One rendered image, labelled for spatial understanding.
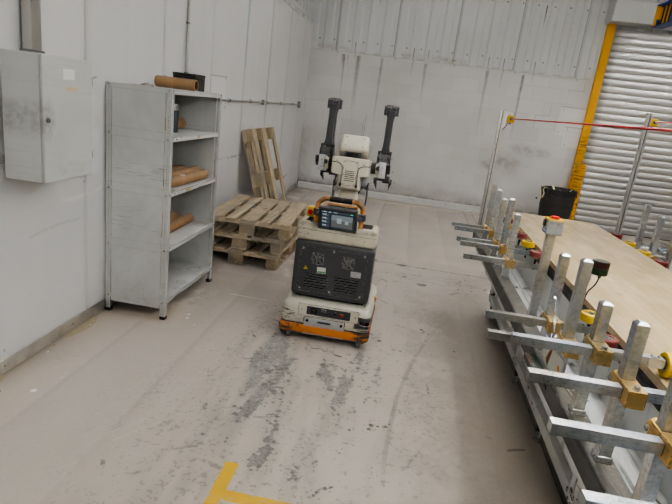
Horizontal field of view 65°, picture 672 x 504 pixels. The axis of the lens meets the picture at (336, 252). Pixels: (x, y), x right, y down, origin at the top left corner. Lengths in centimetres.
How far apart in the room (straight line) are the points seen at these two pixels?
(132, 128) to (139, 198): 45
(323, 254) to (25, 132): 184
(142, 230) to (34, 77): 129
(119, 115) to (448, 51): 688
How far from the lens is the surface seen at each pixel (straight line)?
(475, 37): 973
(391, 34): 973
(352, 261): 355
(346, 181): 379
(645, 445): 145
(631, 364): 168
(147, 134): 366
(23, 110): 297
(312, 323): 366
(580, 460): 186
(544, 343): 183
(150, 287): 388
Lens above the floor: 160
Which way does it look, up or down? 16 degrees down
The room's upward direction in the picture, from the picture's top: 7 degrees clockwise
